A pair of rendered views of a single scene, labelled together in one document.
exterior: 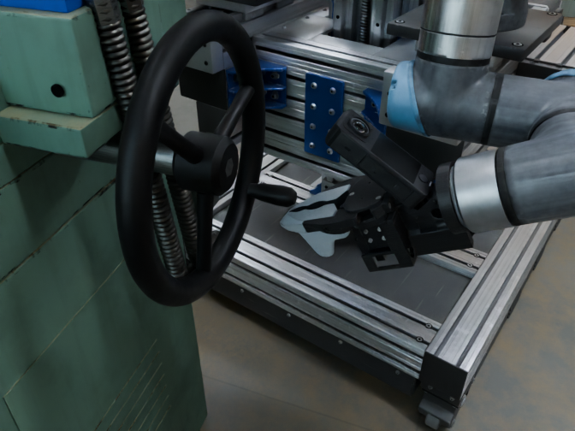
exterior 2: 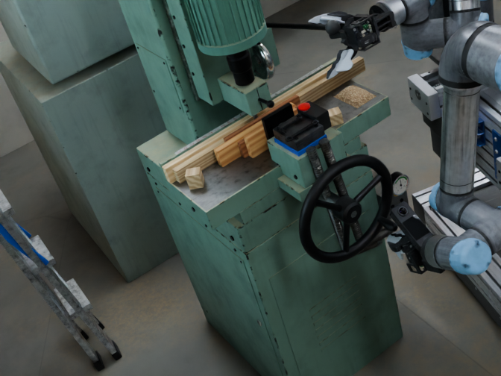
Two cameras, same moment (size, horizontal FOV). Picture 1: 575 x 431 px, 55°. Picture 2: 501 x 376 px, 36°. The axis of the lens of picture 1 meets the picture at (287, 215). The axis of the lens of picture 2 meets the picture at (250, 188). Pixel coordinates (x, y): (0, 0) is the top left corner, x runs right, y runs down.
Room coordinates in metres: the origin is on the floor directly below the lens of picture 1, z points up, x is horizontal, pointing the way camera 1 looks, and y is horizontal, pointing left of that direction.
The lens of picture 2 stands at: (-0.66, -0.85, 2.04)
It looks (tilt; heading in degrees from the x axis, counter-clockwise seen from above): 37 degrees down; 47
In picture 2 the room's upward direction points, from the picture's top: 17 degrees counter-clockwise
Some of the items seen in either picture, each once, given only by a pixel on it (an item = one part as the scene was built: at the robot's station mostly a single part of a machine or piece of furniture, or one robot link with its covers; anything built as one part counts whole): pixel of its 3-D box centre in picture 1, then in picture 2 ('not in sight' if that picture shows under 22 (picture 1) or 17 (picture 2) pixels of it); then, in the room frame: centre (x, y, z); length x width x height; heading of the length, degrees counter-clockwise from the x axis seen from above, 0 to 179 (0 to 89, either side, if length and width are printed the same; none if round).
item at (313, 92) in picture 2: not in sight; (273, 116); (0.63, 0.39, 0.92); 0.64 x 0.02 x 0.04; 162
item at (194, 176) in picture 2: not in sight; (194, 177); (0.34, 0.43, 0.92); 0.04 x 0.03 x 0.04; 125
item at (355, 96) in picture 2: not in sight; (354, 93); (0.81, 0.24, 0.91); 0.10 x 0.07 x 0.02; 72
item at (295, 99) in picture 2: not in sight; (264, 124); (0.59, 0.38, 0.93); 0.24 x 0.01 x 0.05; 162
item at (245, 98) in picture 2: not in sight; (245, 92); (0.59, 0.42, 1.02); 0.14 x 0.07 x 0.09; 72
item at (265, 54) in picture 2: not in sight; (259, 59); (0.74, 0.49, 1.02); 0.12 x 0.03 x 0.12; 72
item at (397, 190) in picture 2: not in sight; (396, 185); (0.76, 0.12, 0.65); 0.06 x 0.04 x 0.08; 162
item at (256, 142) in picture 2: not in sight; (273, 132); (0.56, 0.34, 0.93); 0.16 x 0.02 x 0.06; 162
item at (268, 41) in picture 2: not in sight; (257, 48); (0.79, 0.53, 1.02); 0.09 x 0.07 x 0.12; 162
